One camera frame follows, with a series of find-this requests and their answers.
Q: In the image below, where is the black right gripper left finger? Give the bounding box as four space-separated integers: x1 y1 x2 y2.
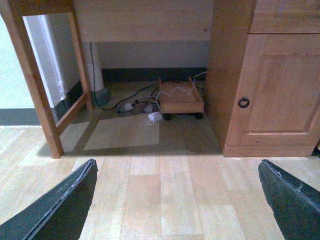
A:
0 159 98 240

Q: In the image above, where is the white charger cable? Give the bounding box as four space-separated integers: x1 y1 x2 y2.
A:
146 70 208 126

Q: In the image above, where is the white vertical pipe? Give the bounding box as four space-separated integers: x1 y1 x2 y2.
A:
82 42 104 92

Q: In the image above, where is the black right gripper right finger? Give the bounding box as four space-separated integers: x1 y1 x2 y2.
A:
258 159 320 240

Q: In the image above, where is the wooden rolling cpu stand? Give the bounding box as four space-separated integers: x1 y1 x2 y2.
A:
155 77 204 121

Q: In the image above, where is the black ring door handle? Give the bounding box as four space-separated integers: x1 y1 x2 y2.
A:
238 97 250 109

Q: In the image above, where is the wooden desk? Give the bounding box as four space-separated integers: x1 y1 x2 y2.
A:
0 0 320 159

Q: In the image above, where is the black floor cable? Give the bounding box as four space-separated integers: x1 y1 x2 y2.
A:
90 42 208 112

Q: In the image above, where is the white power adapter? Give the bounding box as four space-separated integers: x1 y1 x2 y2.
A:
148 112 163 122

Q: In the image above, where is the power strip with plugs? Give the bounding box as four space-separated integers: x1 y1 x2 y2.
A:
116 100 158 115

